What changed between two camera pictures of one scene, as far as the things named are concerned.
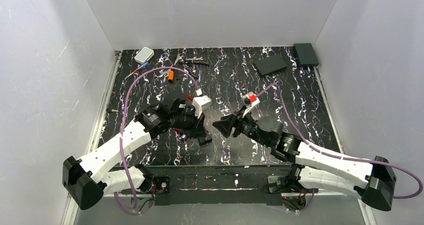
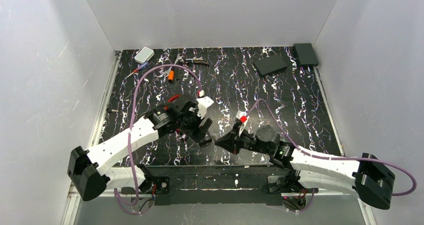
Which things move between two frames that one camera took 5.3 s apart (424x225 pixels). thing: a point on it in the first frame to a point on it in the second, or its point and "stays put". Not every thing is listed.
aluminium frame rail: x=72 y=212 stays put
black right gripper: x=238 y=124 to x=236 y=141
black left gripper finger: x=204 y=140 stays put
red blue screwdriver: x=143 y=66 stays put
